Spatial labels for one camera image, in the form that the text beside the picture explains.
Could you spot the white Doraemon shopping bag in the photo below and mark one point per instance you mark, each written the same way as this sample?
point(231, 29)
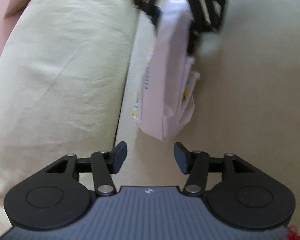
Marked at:
point(165, 101)

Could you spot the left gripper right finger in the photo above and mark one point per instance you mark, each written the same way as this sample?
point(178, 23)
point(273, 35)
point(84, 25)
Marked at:
point(234, 191)

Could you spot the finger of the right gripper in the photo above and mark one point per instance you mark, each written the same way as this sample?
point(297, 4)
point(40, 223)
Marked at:
point(195, 29)
point(153, 14)

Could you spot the red tag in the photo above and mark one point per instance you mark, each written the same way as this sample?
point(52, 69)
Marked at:
point(293, 233)

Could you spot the pale green sofa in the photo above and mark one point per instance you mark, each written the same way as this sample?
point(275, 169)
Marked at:
point(70, 72)

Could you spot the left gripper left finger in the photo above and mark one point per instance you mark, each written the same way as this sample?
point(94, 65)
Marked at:
point(64, 191)

